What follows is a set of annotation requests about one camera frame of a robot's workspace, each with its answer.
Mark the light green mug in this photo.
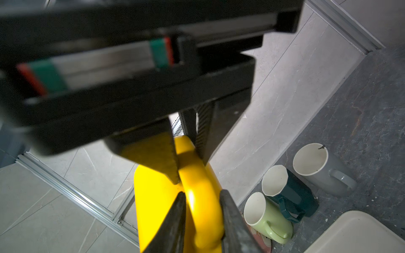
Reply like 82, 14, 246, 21
244, 192, 293, 245

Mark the dark green mug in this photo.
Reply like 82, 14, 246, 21
261, 165, 319, 223

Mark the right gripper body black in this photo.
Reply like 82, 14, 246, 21
1, 1, 304, 155

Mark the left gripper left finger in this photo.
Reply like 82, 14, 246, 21
143, 192, 187, 253

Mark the pink cartoon mug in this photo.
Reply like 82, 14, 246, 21
249, 226, 272, 253

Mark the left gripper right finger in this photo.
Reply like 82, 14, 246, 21
219, 189, 263, 253

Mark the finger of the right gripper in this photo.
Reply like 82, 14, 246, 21
104, 117, 180, 184
179, 88, 252, 164

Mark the beige serving tray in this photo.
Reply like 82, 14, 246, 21
306, 210, 405, 253

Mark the grey mug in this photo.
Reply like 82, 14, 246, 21
293, 143, 358, 197

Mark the yellow mug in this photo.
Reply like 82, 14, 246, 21
134, 136, 225, 253

